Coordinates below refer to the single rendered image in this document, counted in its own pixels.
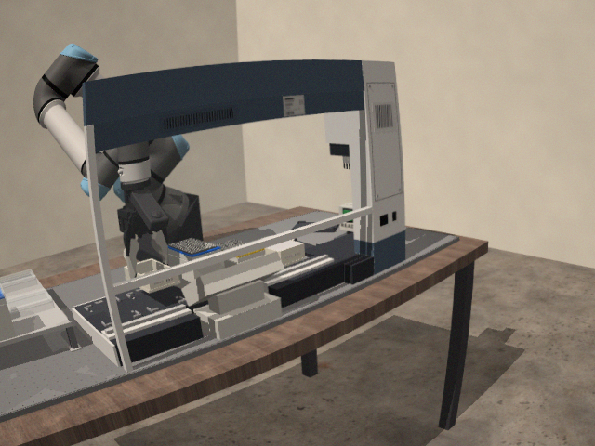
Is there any yellow tip rack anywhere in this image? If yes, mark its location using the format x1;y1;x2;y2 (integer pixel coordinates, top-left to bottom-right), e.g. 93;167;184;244
224;248;266;268

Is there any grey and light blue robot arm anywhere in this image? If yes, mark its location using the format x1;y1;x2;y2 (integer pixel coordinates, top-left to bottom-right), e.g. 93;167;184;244
33;44;105;197

